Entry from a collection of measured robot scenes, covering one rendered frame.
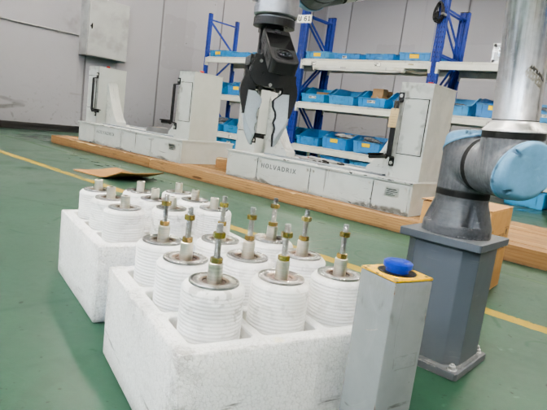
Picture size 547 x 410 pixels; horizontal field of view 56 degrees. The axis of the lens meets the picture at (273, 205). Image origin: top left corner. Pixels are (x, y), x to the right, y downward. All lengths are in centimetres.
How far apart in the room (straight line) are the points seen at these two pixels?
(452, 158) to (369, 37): 958
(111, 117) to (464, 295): 443
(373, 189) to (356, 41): 805
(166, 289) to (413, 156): 222
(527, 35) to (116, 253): 94
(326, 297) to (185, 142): 333
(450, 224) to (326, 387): 48
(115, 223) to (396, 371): 74
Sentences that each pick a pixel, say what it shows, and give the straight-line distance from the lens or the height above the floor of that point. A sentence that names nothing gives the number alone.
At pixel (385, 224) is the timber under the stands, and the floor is 2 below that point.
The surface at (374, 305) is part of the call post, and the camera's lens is 72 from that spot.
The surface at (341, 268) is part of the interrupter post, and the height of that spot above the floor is 26.
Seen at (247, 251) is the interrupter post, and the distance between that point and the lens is 92.
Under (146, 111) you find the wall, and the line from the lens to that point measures 825.
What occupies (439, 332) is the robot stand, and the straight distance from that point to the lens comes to 121.
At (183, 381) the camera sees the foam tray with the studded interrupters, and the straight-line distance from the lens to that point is 73.
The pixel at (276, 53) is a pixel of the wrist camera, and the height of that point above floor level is 60.
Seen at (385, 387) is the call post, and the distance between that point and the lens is 75.
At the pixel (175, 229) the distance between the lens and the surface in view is 127.
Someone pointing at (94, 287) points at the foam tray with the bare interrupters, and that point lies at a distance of 122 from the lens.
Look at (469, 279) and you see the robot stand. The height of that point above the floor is 22.
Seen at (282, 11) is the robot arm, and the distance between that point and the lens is 89.
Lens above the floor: 50
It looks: 9 degrees down
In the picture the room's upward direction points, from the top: 7 degrees clockwise
